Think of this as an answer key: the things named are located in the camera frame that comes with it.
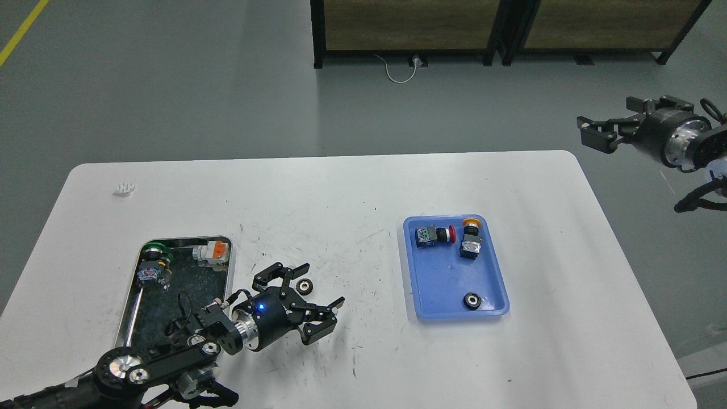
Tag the red push button switch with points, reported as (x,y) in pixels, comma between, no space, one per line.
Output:
(431,236)

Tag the blue plastic tray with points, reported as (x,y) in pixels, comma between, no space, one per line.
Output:
(440,277)

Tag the silver metal tray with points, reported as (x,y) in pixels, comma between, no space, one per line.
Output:
(171,279)

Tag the yellow push button switch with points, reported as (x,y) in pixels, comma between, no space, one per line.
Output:
(471,242)

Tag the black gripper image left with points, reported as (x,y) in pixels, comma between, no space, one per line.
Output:
(274,311)

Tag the green push button switch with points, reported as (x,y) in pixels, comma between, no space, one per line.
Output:
(153,267)

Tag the orange white switch module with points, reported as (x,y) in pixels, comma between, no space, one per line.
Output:
(214,255)

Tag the wooden cabinet black frame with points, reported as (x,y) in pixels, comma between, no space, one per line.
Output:
(422,28)
(585,28)

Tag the wooden cabinet left black frame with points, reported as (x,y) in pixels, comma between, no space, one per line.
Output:
(422,28)

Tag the small white plastic clip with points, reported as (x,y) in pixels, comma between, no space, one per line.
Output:
(124,190)

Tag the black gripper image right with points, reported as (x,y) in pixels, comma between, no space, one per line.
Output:
(665,134)

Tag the wooden cabinet right black frame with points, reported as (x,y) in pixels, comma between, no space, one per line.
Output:
(585,28)

